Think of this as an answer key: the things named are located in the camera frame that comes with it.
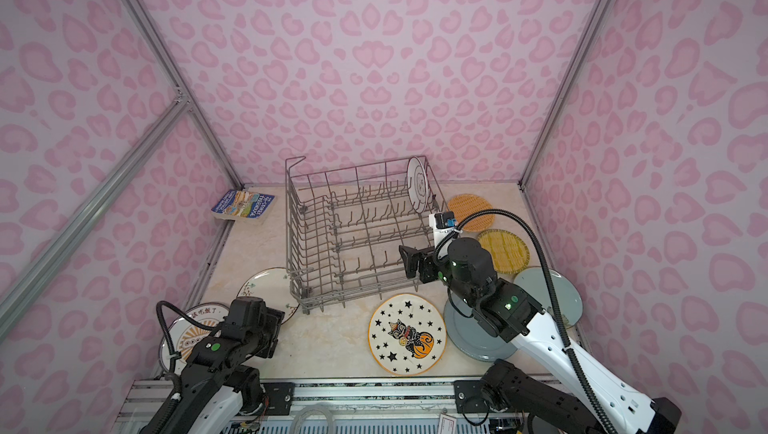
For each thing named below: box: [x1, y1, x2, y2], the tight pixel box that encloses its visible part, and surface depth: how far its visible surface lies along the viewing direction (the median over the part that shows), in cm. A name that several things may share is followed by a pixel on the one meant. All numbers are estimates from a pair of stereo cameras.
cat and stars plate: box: [368, 293, 448, 377], surface depth 84 cm
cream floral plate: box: [236, 266, 300, 325], surface depth 94 cm
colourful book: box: [211, 189, 276, 224], surface depth 112 cm
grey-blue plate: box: [443, 296, 517, 362], surface depth 82 cm
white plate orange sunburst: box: [158, 302, 230, 375], surface depth 85 cm
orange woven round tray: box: [447, 193, 495, 233], surface depth 115 cm
